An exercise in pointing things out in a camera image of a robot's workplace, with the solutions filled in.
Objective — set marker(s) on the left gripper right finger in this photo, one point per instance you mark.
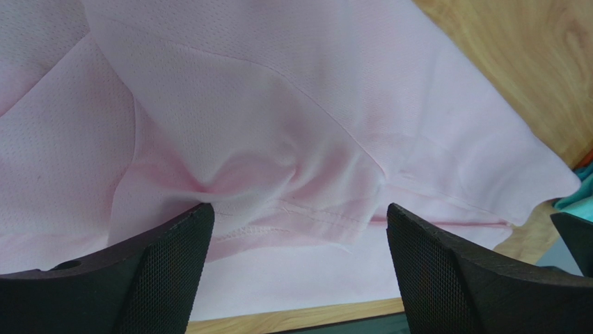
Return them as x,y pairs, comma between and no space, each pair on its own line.
451,285

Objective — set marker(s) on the orange folded cloth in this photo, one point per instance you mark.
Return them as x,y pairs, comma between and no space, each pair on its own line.
585,161

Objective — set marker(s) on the folded teal t shirt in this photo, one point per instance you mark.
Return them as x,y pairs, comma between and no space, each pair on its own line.
580,203

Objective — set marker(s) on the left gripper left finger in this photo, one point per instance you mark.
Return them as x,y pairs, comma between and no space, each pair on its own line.
145,284

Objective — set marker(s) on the pink t shirt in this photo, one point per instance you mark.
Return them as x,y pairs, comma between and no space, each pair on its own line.
300,122

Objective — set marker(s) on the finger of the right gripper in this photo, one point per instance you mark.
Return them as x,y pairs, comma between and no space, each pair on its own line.
576,233

